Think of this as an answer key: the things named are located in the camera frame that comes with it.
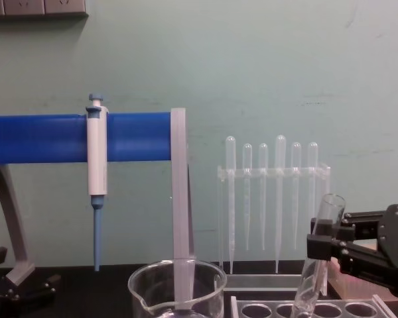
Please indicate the clear acrylic test tube rack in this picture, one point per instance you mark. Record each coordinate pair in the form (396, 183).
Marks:
(235, 306)

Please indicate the white and blue micropipette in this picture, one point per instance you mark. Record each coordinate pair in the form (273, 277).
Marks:
(96, 159)

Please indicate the black table cloth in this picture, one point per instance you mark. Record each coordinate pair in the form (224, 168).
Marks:
(86, 293)

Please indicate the clear glass test tube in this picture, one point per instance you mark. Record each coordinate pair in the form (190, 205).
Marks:
(310, 285)

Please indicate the clear glass beaker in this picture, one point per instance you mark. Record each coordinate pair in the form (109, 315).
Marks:
(142, 288)

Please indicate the large clear transfer pipette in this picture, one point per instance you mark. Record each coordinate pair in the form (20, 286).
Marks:
(231, 149)
(280, 149)

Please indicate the blue and grey pipette stand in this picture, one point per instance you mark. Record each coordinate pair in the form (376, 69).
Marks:
(36, 139)

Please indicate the brown cardboard tray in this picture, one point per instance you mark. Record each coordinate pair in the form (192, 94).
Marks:
(351, 286)

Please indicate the small clear transfer pipette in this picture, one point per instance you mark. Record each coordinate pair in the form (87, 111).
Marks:
(313, 155)
(263, 155)
(296, 155)

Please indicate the clear acrylic pipette rack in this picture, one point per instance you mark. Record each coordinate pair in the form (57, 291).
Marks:
(272, 281)

